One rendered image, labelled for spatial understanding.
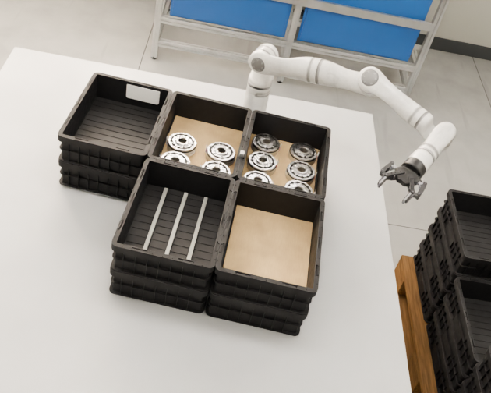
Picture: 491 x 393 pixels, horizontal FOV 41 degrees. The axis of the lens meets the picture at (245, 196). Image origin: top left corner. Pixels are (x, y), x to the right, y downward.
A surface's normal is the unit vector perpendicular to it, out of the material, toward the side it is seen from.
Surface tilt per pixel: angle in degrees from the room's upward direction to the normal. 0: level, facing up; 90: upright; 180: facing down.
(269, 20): 90
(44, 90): 0
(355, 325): 0
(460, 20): 90
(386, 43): 90
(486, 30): 90
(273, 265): 0
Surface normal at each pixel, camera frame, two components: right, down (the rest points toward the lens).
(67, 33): 0.18, -0.71
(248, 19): -0.06, 0.68
